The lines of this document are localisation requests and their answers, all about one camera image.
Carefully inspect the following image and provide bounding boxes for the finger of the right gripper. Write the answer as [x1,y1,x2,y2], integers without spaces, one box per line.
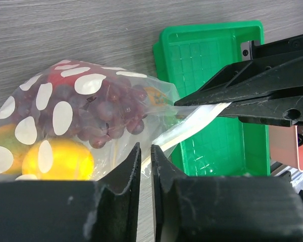
[219,95,303,127]
[175,51,303,106]

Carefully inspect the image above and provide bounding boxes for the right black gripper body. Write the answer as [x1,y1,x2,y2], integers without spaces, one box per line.
[240,34,303,61]

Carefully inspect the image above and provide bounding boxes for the orange green fake mango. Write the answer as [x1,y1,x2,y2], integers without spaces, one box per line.
[0,124,28,174]

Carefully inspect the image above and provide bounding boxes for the purple fake grapes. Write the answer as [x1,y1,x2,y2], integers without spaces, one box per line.
[13,74,147,149]

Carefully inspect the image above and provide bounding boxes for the pink compartment organizer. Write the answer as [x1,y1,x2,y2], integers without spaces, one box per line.
[269,126,303,172]

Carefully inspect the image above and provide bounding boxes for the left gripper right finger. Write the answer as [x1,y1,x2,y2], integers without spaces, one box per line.
[151,145,303,241]

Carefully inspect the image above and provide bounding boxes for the yellow fake lemon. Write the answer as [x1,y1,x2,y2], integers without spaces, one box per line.
[22,138,94,180]

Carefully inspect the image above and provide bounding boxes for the clear dotted zip bag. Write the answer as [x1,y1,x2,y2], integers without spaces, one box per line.
[0,60,228,180]

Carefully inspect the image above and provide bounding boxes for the red fake pepper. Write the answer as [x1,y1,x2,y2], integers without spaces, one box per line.
[47,70,80,90]

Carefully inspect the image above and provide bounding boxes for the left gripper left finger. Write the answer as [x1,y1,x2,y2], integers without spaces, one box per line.
[0,144,141,241]

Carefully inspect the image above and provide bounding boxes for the green plastic tray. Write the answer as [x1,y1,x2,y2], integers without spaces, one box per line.
[152,20,271,177]

